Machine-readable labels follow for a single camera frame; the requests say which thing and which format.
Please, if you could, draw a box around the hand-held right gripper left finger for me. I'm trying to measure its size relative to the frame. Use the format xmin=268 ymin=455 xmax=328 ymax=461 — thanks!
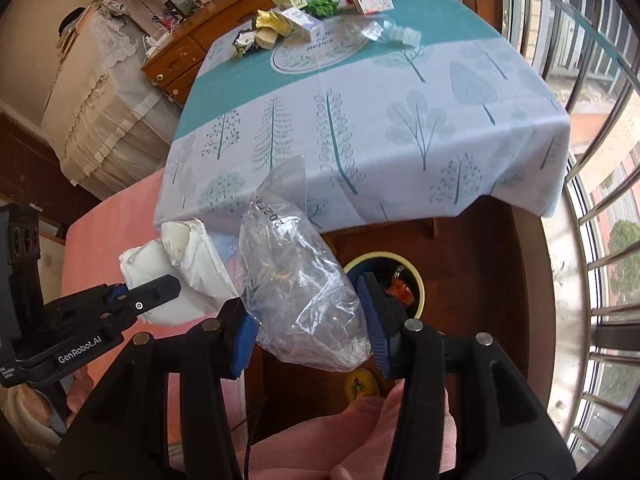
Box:
xmin=50 ymin=300 xmax=261 ymax=480

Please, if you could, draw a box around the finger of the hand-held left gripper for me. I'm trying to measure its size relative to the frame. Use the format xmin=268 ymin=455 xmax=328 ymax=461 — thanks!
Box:
xmin=102 ymin=275 xmax=182 ymax=323

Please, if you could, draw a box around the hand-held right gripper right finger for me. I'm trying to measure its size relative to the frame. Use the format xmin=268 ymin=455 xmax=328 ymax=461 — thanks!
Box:
xmin=356 ymin=271 xmax=583 ymax=480

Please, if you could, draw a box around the white paper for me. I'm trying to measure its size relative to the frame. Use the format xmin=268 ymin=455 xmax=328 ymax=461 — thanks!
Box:
xmin=119 ymin=218 xmax=241 ymax=327

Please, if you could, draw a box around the yellow round trash bin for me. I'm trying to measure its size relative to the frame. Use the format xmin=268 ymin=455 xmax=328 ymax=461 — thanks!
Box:
xmin=342 ymin=251 xmax=426 ymax=332

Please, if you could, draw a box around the clear plastic bag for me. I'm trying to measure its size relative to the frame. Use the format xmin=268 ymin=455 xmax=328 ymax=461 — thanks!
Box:
xmin=239 ymin=155 xmax=374 ymax=373

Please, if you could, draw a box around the orange snack wrapper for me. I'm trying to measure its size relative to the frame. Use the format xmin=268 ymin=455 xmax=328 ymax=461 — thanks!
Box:
xmin=385 ymin=267 xmax=416 ymax=309

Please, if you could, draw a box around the pink chair cushion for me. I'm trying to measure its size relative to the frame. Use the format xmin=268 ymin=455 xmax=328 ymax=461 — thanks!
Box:
xmin=60 ymin=166 xmax=248 ymax=411

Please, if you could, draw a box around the pink clothing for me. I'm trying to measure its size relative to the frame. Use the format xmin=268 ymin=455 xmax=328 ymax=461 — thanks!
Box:
xmin=167 ymin=379 xmax=458 ymax=480

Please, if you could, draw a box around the dark wooden door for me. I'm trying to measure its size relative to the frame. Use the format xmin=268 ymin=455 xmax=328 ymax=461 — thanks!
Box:
xmin=0 ymin=110 xmax=103 ymax=233

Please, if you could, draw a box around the cream lace furniture cover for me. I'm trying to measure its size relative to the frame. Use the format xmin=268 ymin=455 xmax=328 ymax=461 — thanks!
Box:
xmin=40 ymin=0 xmax=182 ymax=201

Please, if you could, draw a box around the tree printed tablecloth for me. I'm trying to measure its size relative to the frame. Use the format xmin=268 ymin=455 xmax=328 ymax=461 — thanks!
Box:
xmin=152 ymin=0 xmax=571 ymax=233

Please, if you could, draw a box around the white power strip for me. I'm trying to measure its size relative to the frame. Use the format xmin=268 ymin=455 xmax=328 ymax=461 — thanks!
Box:
xmin=144 ymin=29 xmax=173 ymax=57

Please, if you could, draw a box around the wooden desk with drawers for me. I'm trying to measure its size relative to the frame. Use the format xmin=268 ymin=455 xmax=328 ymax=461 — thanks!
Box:
xmin=141 ymin=0 xmax=401 ymax=106

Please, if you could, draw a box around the black packet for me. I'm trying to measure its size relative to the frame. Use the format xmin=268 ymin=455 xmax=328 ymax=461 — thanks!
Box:
xmin=232 ymin=29 xmax=257 ymax=56

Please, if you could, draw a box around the crumpled yellow paper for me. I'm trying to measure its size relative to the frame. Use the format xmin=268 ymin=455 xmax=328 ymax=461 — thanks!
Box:
xmin=255 ymin=8 xmax=294 ymax=38

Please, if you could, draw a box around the clear plastic wrapper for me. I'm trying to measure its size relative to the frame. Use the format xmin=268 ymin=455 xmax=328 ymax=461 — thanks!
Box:
xmin=345 ymin=12 xmax=424 ymax=49

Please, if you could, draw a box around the white cardboard box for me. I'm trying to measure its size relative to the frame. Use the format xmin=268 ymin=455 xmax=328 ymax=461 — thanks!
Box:
xmin=280 ymin=7 xmax=334 ymax=42

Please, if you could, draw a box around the metal window grille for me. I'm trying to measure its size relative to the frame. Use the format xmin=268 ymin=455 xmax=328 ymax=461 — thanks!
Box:
xmin=500 ymin=0 xmax=640 ymax=463

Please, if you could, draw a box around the black cable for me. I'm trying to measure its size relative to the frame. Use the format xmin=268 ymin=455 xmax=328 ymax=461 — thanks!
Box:
xmin=242 ymin=395 xmax=268 ymax=480

